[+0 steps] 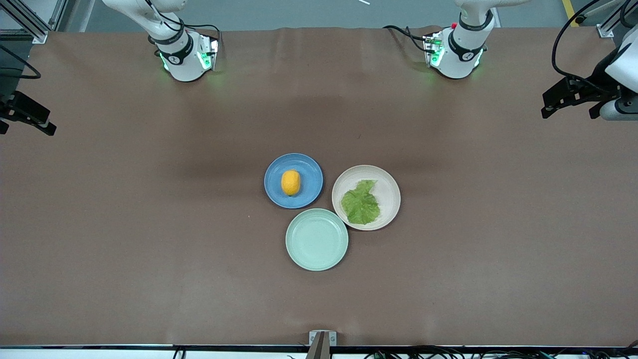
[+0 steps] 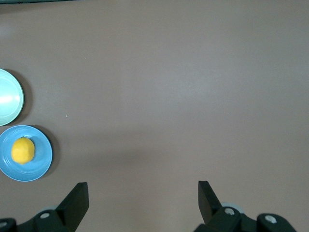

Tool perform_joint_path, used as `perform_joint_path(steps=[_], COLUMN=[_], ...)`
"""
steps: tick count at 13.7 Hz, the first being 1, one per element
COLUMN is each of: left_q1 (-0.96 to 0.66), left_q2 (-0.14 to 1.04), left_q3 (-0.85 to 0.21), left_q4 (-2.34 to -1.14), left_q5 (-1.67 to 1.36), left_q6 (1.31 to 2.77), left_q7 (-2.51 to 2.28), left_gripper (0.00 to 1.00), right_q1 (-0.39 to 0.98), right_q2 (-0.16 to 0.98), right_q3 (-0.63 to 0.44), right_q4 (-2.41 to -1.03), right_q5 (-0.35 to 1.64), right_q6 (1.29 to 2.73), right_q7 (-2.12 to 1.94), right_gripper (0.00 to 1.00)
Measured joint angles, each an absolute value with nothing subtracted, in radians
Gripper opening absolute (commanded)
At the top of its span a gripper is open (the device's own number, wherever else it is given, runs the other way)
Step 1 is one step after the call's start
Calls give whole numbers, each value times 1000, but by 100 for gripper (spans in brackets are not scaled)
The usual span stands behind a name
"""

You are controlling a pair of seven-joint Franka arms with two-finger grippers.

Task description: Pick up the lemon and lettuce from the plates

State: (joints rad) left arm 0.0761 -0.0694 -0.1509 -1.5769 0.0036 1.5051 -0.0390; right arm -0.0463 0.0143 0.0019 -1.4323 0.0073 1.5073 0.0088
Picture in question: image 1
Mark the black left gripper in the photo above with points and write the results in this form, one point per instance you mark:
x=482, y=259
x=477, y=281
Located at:
x=596, y=85

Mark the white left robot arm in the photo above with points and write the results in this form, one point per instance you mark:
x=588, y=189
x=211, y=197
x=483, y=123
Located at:
x=458, y=60

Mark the black box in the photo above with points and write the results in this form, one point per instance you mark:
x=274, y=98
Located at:
x=12, y=60

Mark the yellow lemon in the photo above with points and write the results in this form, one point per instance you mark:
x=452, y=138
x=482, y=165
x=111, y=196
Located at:
x=290, y=182

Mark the beige round plate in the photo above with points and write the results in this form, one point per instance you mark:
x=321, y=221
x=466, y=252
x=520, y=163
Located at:
x=389, y=189

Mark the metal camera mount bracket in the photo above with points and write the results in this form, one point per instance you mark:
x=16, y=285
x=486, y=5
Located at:
x=322, y=339

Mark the mint green round plate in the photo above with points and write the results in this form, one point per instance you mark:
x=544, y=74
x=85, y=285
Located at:
x=316, y=240

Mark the green lettuce leaf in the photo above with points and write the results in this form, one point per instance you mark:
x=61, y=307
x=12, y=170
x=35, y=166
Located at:
x=361, y=204

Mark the yellow floor tape strip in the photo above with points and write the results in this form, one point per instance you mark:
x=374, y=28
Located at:
x=568, y=9

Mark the blue round plate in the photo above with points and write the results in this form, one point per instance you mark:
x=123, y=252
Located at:
x=309, y=174

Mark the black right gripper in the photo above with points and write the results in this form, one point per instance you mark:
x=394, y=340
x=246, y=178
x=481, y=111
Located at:
x=9, y=106

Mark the brown table cover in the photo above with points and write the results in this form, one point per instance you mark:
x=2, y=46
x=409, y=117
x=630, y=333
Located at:
x=149, y=249

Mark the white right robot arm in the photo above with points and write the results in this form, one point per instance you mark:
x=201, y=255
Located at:
x=183, y=65

